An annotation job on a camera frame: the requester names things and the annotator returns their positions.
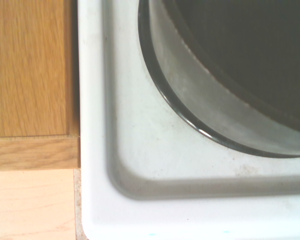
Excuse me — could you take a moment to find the white electric stove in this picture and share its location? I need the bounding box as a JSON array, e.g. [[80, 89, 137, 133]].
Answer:
[[73, 0, 300, 240]]

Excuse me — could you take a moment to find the dark green saucepan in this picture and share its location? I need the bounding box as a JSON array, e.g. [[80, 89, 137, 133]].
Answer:
[[137, 0, 300, 159]]

